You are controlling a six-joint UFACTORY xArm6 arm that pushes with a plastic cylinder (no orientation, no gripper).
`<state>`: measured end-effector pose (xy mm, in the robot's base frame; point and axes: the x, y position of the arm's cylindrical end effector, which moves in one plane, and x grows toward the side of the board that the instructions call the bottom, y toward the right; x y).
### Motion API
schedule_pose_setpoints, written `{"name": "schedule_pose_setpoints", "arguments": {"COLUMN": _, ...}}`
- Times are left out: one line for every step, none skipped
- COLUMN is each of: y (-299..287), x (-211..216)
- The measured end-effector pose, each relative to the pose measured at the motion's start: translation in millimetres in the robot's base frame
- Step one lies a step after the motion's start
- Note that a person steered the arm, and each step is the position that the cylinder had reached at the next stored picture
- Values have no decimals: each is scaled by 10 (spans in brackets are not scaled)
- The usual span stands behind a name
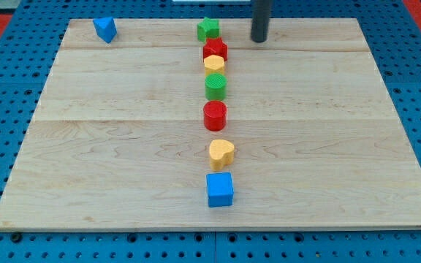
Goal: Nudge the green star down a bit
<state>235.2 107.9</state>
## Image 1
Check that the blue cube block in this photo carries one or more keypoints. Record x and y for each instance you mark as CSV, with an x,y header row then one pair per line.
x,y
220,189

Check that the red star block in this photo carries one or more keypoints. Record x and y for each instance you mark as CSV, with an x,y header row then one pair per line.
x,y
215,46

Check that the blue triangle block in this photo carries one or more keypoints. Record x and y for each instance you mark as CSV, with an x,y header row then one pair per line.
x,y
105,28

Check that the yellow hexagon block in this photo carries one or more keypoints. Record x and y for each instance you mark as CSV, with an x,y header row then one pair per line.
x,y
214,64

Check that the red cylinder block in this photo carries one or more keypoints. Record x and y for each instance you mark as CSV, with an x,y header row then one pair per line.
x,y
215,115

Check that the yellow heart block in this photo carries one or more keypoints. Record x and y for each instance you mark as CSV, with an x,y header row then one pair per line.
x,y
221,154

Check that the light wooden board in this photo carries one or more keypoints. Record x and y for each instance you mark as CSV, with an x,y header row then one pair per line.
x,y
117,142

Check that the green star block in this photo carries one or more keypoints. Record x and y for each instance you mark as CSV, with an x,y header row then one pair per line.
x,y
208,28

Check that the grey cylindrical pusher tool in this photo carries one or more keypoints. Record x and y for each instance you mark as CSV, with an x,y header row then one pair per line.
x,y
260,20

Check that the green cylinder block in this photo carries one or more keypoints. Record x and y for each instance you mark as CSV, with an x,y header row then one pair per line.
x,y
215,87

